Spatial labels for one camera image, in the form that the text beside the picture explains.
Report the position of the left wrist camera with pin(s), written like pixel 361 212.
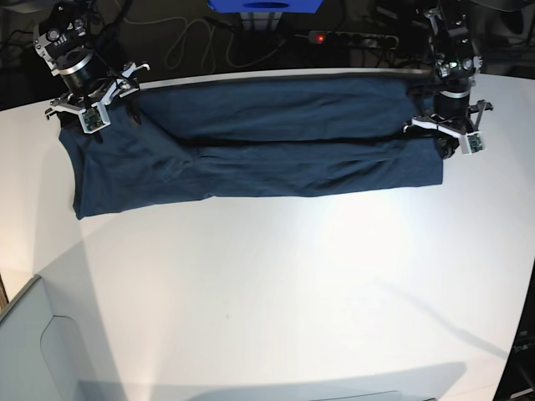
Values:
pixel 471 143

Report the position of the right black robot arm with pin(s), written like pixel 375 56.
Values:
pixel 87 62

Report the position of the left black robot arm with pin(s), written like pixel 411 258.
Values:
pixel 444 100

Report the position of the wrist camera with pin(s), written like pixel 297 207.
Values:
pixel 94 119
pixel 471 143

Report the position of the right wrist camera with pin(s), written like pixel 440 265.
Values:
pixel 94 119

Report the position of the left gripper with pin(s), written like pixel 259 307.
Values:
pixel 452 127

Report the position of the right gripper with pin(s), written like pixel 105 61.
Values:
pixel 89 96

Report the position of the blue box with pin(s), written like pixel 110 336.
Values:
pixel 252 6

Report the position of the black power strip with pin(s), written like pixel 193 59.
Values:
pixel 350 39

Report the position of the dark blue T-shirt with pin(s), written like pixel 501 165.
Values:
pixel 292 136

